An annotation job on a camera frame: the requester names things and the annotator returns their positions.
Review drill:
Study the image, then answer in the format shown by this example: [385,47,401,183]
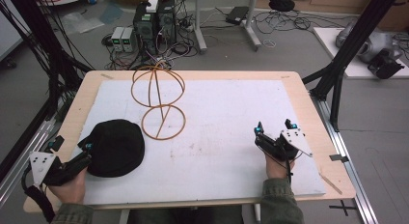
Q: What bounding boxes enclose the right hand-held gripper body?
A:
[255,126,314,163]

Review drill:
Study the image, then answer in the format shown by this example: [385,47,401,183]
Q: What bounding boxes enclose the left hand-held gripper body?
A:
[28,151,93,187]

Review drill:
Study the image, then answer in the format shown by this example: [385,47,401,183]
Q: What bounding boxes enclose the black hat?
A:
[84,119,146,179]

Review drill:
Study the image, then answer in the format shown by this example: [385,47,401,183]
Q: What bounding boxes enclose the person's left hand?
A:
[47,168,88,206]

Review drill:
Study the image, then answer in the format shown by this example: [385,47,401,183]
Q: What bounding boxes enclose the person's right hand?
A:
[263,152,295,181]

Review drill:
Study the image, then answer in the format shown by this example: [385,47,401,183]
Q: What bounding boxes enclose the white foam board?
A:
[72,79,327,206]

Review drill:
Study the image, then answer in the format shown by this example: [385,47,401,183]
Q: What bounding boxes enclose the black tape strip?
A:
[328,154,350,164]

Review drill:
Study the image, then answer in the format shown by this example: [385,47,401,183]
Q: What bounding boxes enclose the thin wooden strip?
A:
[318,173,343,196]

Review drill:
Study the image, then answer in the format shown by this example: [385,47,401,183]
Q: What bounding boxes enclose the black tape cross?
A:
[328,199,358,217]

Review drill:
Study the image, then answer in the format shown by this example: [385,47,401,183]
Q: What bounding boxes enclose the white platform board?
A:
[313,26,409,80]

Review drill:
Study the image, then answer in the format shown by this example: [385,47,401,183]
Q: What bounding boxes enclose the white table leg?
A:
[192,0,208,55]
[241,0,262,52]

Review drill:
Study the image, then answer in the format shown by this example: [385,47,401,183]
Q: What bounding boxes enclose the black device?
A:
[367,49,406,80]

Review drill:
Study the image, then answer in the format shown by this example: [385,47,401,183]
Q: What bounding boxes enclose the grey bench power supply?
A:
[110,26,125,53]
[121,26,138,53]

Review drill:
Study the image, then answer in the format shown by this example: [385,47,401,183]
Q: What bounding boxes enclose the black flat box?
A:
[225,6,251,26]

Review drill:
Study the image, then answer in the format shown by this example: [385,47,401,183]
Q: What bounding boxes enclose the grey robot shell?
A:
[335,21,403,65]

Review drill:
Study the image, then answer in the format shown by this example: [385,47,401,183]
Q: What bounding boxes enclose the black stool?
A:
[267,0,296,13]

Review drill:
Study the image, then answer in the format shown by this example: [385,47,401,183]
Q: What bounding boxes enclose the clear plastic sheet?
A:
[60,11,106,36]

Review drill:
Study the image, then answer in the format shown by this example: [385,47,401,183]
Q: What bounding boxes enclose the black computer tower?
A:
[156,0,177,47]
[132,1,159,55]

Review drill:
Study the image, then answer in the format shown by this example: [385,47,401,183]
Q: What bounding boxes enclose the black sleeved gripper cable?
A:
[20,165,56,224]

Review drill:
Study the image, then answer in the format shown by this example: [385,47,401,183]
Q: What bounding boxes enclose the aluminium rail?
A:
[311,91,380,224]
[0,119,61,209]

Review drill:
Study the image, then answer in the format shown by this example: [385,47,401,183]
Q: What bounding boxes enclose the black metal frame stand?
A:
[301,0,404,132]
[0,0,95,183]

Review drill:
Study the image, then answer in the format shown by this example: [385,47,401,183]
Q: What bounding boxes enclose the bundle of floor cables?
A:
[254,10,351,36]

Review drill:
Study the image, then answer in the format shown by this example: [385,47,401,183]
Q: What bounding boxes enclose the wooden ring hat stand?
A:
[130,63,187,142]

